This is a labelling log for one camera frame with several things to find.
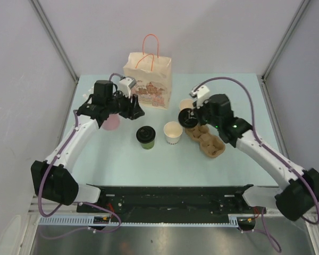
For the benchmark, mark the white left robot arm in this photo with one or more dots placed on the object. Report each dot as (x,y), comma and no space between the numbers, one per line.
(52,178)

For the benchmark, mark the green paper cup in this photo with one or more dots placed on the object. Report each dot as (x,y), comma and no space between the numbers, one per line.
(148,145)

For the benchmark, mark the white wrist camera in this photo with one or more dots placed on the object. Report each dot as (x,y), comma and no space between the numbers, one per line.
(126,84)
(201,93)

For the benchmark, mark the white paper cup stack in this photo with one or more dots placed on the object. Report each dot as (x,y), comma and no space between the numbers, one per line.
(186,104)

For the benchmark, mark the printed paper takeout bag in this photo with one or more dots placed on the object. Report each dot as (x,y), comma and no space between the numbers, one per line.
(153,75)

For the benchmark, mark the black cup lid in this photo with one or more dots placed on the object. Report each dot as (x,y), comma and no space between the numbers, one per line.
(187,118)
(145,134)

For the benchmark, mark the pink straw holder cup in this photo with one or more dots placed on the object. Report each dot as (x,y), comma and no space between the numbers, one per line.
(112,122)

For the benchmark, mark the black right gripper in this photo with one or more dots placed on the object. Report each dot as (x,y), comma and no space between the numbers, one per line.
(199,110)

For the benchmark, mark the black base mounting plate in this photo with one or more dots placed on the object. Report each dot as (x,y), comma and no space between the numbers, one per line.
(175,205)

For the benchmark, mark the white slotted cable duct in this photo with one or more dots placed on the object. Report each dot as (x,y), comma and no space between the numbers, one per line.
(65,220)

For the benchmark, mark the brown pulp cup carrier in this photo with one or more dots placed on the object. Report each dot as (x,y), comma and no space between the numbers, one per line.
(211,145)

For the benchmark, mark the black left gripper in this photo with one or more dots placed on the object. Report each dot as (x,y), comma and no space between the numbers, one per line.
(133,110)

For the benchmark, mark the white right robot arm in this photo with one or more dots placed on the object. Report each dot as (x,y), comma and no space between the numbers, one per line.
(298,189)

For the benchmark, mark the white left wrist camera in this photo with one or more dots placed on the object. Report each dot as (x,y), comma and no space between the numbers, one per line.
(126,84)

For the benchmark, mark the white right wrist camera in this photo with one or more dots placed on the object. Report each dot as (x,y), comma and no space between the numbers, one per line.
(201,93)

